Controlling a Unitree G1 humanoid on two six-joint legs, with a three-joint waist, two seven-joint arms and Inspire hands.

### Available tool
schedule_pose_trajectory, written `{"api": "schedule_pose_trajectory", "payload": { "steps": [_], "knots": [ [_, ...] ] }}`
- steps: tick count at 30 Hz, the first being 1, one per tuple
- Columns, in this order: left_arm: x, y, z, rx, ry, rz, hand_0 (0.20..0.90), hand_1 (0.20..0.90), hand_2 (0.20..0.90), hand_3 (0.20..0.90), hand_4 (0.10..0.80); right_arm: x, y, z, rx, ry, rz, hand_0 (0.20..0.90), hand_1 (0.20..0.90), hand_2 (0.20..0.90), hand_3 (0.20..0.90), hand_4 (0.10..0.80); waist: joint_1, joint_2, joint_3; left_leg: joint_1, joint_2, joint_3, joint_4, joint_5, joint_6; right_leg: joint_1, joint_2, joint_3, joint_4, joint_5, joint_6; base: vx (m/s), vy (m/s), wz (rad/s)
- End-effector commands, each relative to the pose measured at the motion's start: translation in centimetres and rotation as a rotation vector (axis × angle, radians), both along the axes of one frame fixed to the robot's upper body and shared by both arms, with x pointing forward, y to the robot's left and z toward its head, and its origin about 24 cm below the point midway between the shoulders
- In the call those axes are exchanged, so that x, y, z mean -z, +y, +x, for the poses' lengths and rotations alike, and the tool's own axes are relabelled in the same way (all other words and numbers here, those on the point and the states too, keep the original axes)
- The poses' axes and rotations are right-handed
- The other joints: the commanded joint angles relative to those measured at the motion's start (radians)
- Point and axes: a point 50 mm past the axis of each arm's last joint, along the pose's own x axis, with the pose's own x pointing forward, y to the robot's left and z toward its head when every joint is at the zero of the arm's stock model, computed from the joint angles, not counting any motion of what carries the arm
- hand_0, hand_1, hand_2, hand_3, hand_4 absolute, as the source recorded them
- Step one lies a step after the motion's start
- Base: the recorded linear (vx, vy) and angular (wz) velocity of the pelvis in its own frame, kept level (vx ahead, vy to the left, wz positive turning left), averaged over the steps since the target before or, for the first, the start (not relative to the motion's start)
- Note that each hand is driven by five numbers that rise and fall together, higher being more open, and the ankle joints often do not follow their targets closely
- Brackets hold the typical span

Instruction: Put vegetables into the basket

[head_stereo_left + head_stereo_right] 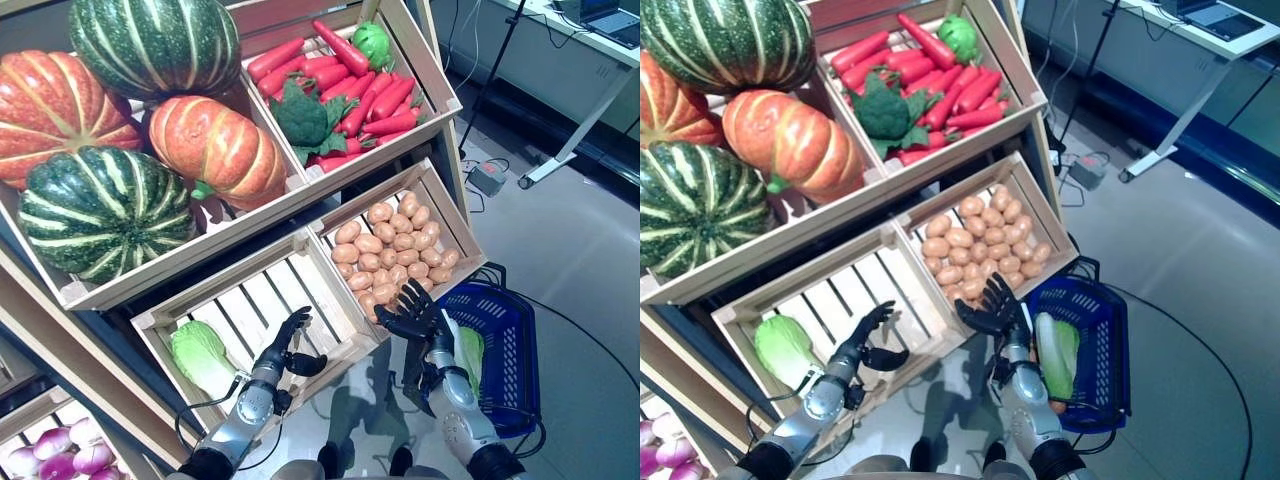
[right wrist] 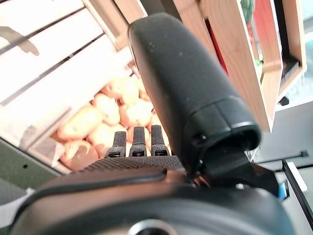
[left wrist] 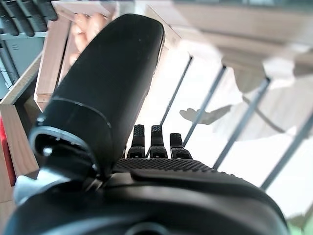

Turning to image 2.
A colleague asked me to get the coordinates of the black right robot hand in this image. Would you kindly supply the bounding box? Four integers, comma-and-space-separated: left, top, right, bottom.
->
9, 12, 294, 235

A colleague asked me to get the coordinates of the wooden carrot crate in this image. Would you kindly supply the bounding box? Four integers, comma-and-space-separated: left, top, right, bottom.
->
172, 0, 308, 134

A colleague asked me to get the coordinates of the brown potato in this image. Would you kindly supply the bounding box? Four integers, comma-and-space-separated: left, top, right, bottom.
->
119, 99, 154, 127
60, 140, 99, 171
57, 106, 103, 141
92, 93, 121, 125

